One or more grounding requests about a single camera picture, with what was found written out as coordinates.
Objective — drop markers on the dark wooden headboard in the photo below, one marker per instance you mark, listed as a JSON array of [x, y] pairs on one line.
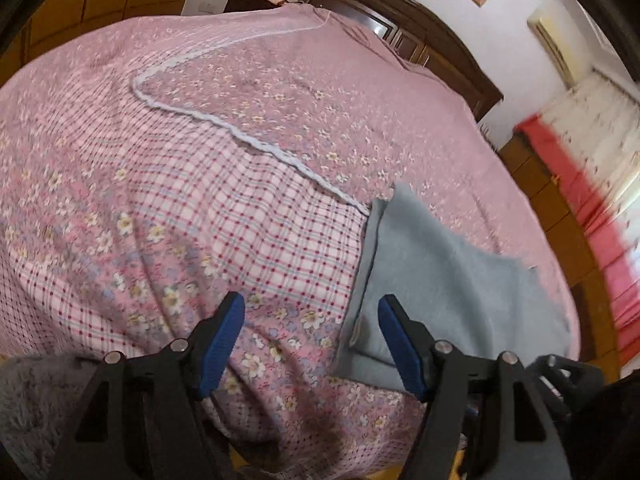
[[419, 36]]

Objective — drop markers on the pink floral bed cover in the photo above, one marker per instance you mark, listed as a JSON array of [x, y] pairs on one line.
[[152, 166]]

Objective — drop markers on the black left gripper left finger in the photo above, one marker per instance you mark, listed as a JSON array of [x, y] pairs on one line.
[[142, 418]]

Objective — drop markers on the grey fleece pants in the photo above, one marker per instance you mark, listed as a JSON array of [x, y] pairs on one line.
[[480, 302]]

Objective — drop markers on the grey fluffy rug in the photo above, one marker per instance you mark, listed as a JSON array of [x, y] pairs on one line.
[[38, 396]]

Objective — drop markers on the wall air conditioner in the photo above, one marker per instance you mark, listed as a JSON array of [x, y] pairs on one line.
[[566, 50]]

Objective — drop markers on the floral curtain with red band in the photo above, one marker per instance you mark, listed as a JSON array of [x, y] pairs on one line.
[[589, 139]]

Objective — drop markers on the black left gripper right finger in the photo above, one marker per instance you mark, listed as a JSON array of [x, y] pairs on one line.
[[445, 380]]

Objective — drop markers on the wooden side cabinet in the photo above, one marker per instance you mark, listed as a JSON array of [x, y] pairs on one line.
[[568, 241]]

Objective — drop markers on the wooden wardrobe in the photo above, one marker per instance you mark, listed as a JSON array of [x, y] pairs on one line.
[[57, 21]]

